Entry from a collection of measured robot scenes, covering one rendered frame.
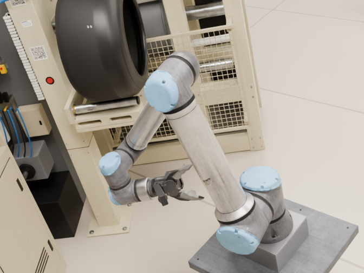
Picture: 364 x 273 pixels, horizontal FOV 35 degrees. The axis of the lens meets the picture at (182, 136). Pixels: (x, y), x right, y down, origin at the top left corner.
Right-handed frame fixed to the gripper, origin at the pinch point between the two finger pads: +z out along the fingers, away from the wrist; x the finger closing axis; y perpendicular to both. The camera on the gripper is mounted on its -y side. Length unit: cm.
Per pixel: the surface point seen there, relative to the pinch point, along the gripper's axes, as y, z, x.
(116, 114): 67, -55, -10
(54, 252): 51, -113, 55
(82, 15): 56, -46, -63
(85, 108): 67, -69, -17
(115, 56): 52, -36, -43
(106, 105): 69, -58, -15
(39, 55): 67, -81, -49
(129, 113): 68, -48, -9
